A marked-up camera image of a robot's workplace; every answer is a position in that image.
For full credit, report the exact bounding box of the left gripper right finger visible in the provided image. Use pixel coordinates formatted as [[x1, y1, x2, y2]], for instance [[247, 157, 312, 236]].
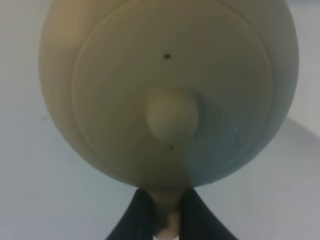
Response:
[[179, 189, 238, 240]]

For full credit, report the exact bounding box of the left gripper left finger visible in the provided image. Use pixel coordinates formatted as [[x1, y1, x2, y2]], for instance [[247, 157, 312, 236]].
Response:
[[106, 188, 157, 240]]

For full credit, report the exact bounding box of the beige ceramic teapot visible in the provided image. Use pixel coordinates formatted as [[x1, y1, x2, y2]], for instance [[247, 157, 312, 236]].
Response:
[[39, 0, 299, 240]]

